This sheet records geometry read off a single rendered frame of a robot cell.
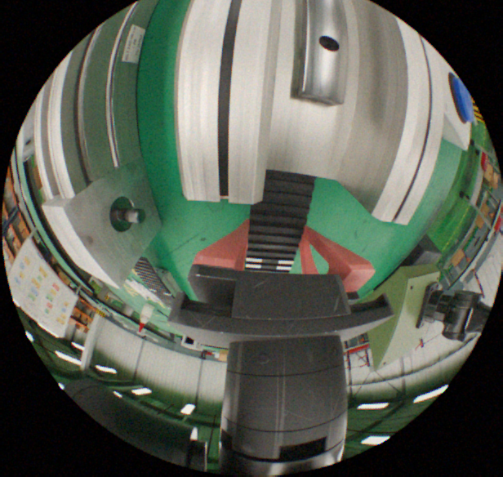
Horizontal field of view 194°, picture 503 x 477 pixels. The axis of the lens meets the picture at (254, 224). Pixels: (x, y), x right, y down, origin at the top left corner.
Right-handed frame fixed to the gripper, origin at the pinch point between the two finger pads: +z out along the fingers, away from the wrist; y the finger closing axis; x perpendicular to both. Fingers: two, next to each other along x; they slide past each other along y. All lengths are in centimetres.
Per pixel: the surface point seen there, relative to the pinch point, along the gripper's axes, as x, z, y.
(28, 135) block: -15.9, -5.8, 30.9
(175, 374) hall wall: 1066, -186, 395
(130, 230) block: -0.4, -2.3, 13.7
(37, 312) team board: 116, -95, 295
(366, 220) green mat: -1.0, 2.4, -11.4
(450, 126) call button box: -14.2, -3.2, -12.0
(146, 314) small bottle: 43, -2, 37
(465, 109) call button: -16.6, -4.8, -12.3
